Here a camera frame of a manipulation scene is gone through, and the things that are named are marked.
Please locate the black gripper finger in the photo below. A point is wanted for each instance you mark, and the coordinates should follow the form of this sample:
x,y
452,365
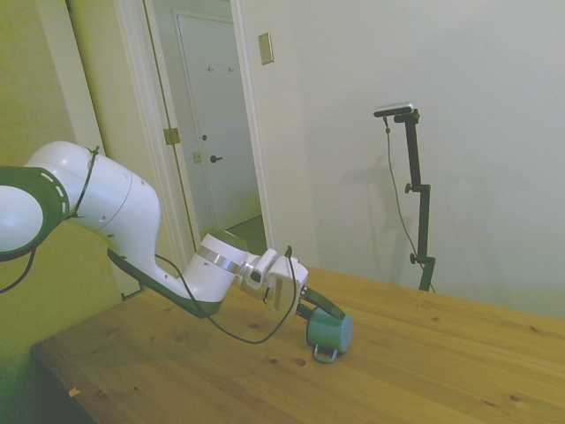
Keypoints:
x,y
305,312
324,305

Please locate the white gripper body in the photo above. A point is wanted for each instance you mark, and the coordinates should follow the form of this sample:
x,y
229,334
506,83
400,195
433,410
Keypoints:
x,y
287,278

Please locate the blue enamel mug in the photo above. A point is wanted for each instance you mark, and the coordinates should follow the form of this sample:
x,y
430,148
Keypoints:
x,y
331,331

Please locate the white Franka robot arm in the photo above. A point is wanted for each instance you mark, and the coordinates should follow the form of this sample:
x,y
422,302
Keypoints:
x,y
119,199

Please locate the brass latch plate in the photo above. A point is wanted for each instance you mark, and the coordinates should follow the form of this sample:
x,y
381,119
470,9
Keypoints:
x,y
197,157

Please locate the white closed door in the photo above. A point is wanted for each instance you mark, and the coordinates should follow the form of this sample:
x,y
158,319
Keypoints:
x,y
220,115

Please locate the brass door hinge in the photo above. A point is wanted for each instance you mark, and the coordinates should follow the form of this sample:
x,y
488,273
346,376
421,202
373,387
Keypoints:
x,y
171,135

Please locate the cream open door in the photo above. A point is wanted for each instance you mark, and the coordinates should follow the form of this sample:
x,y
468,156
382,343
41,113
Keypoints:
x,y
123,88

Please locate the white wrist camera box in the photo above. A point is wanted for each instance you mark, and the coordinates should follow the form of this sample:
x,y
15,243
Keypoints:
x,y
262,265

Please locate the black camera stand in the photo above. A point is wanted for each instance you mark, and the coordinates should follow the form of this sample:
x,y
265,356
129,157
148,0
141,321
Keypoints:
x,y
423,212

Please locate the small black bracket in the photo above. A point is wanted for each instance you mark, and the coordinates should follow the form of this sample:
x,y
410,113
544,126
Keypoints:
x,y
129,295

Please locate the white door frame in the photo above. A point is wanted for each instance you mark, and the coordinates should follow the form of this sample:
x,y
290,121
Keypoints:
x,y
248,110

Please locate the silver exterior camera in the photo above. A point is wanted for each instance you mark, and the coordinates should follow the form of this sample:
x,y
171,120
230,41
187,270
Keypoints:
x,y
395,108

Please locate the beige wall switch plate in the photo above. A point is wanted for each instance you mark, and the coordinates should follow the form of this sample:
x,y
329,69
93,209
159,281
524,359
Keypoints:
x,y
265,48

